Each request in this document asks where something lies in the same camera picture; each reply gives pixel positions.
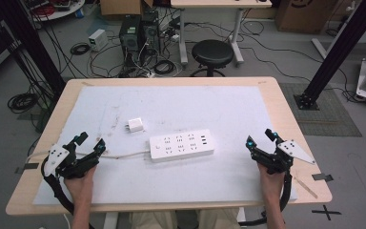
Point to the grey floor mat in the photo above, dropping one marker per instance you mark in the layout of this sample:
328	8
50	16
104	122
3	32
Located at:
327	117

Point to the white desk with legs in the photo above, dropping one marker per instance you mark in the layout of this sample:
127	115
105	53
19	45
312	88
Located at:
219	3

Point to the round white table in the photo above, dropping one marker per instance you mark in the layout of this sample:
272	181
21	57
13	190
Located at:
60	11

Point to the white power strip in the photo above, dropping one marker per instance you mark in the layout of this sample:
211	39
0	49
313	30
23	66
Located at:
181	149

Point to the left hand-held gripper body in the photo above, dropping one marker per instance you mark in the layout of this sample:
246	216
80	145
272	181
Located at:
57	156

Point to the thin wooden stick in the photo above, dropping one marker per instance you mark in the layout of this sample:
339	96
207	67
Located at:
305	187

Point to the black tape strip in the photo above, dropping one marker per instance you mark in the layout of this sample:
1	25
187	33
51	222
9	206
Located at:
322	177
28	167

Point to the small cardboard box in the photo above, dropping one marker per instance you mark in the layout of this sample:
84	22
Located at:
120	6

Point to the person's left hand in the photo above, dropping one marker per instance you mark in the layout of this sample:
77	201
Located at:
80	187

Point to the white power supply box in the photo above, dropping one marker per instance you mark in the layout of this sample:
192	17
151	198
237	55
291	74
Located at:
97	39

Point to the person's beige trousers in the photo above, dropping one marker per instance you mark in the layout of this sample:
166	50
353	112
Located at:
152	220

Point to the person's right hand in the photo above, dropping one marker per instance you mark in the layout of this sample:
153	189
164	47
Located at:
270	186

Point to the large cardboard box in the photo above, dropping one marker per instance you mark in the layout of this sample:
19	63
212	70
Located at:
305	14

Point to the white charger plug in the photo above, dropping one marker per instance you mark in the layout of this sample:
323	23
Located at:
136	125

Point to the black computer tower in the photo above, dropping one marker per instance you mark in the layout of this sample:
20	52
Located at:
129	38
151	31

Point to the black round stool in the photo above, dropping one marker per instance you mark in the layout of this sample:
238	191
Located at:
213	52

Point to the white foam mat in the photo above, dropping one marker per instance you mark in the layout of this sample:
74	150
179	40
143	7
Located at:
178	105

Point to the black metal post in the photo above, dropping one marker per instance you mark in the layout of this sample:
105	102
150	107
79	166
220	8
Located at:
340	51
28	38

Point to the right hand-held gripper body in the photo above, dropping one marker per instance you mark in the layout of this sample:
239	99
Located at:
286	152

